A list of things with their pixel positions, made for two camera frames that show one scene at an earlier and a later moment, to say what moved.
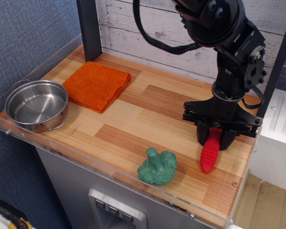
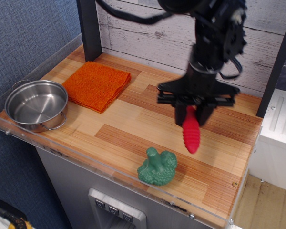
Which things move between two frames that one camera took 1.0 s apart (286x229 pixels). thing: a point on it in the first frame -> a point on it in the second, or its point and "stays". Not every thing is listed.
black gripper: x=221 y=110 -> x=200 y=88
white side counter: x=273 y=158 stays
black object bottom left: x=11 y=214 stays
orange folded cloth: x=95 y=86 stays
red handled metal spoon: x=209 y=150 -> x=191 y=130
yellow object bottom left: x=12 y=225 stays
